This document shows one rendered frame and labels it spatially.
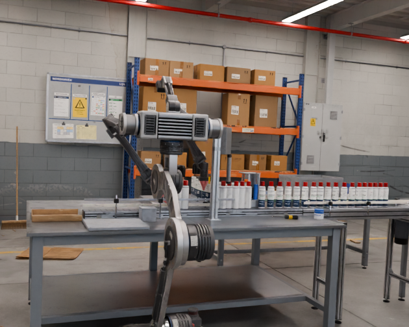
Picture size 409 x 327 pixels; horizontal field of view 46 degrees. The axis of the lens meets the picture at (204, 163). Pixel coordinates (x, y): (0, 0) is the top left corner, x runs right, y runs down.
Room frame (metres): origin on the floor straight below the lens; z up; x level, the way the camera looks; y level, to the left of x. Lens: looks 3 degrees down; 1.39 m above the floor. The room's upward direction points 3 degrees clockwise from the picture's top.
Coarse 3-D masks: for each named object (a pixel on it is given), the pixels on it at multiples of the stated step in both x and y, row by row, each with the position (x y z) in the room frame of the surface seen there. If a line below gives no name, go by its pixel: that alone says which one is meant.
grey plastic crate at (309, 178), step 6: (282, 180) 5.36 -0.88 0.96; (288, 180) 5.49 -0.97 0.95; (294, 180) 5.15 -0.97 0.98; (300, 180) 5.09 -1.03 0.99; (306, 180) 5.12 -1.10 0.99; (312, 180) 5.15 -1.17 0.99; (318, 180) 5.18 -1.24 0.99; (324, 180) 5.21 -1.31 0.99; (330, 180) 5.24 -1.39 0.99; (336, 180) 5.28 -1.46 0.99; (342, 180) 5.31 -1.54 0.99; (282, 186) 5.35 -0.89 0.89; (294, 186) 5.14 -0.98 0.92; (300, 186) 5.09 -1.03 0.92; (318, 186) 5.18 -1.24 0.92; (324, 186) 5.21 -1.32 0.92; (330, 186) 5.25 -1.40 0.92; (300, 192) 5.09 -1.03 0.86; (324, 192) 5.22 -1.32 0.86
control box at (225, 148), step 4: (224, 128) 3.31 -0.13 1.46; (228, 128) 3.34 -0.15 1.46; (224, 132) 3.31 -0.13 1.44; (228, 132) 3.34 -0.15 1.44; (224, 136) 3.31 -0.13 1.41; (228, 136) 3.35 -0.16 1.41; (224, 140) 3.31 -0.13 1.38; (228, 140) 3.35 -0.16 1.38; (224, 144) 3.31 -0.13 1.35; (228, 144) 3.36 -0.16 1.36; (220, 148) 3.31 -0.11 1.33; (224, 148) 3.31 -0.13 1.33; (228, 148) 3.37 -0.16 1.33; (220, 152) 3.31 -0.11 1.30; (224, 152) 3.31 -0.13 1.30; (228, 152) 3.37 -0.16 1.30
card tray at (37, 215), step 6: (36, 210) 3.17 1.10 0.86; (42, 210) 3.18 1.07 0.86; (48, 210) 3.19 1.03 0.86; (54, 210) 3.21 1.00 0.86; (60, 210) 3.22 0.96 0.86; (66, 210) 3.24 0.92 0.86; (72, 210) 3.25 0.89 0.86; (36, 216) 2.93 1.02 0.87; (42, 216) 2.94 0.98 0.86; (48, 216) 2.95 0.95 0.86; (54, 216) 2.96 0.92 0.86; (60, 216) 2.98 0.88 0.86; (66, 216) 2.99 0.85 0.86; (72, 216) 3.00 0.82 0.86; (78, 216) 3.01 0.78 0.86
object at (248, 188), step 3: (249, 183) 3.55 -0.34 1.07; (246, 186) 3.56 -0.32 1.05; (249, 186) 3.55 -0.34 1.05; (246, 189) 3.55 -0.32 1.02; (249, 189) 3.55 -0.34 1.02; (246, 192) 3.55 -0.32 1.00; (249, 192) 3.55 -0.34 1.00; (246, 195) 3.55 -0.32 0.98; (249, 195) 3.55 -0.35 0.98; (246, 198) 3.55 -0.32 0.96; (249, 198) 3.55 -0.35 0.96; (246, 201) 3.55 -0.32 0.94; (249, 201) 3.55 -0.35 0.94; (246, 204) 3.55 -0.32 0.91; (249, 204) 3.55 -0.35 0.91; (246, 207) 3.55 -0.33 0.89; (249, 207) 3.55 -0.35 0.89
